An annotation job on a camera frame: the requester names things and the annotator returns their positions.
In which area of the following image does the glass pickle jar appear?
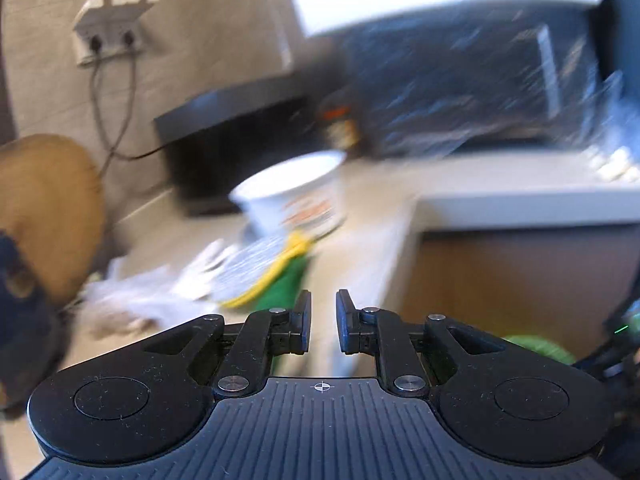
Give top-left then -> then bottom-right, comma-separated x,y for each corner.
317,95 -> 363,153

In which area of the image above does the white paper cup orange print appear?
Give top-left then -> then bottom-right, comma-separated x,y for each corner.
229,150 -> 348,238

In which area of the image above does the foil lid yellow rim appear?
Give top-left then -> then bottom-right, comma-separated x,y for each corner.
210,232 -> 313,311

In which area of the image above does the green plastic bag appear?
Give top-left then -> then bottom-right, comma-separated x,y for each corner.
500,335 -> 577,367

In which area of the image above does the crumpled white plastic bag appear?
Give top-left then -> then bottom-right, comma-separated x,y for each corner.
82,240 -> 236,341

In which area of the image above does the round wooden cutting board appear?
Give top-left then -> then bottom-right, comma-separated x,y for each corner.
0,133 -> 108,306

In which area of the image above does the black rice cooker power cable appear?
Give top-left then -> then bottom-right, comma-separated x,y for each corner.
87,35 -> 171,162

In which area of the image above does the white lumpy object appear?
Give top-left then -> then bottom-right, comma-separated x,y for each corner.
587,145 -> 640,183

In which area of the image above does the long green packet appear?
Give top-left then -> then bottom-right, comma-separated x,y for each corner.
255,252 -> 313,311

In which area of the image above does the black plastic wrapped appliance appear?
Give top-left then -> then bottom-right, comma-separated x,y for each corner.
345,0 -> 621,158

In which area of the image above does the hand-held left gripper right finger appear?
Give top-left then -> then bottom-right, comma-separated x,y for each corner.
336,289 -> 501,398

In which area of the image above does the white wall socket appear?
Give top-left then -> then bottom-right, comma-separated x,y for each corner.
72,0 -> 176,66

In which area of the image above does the black rice cooker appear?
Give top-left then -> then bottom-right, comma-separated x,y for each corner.
152,79 -> 326,218

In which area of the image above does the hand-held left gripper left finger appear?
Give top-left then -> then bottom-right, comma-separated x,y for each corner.
142,289 -> 313,398

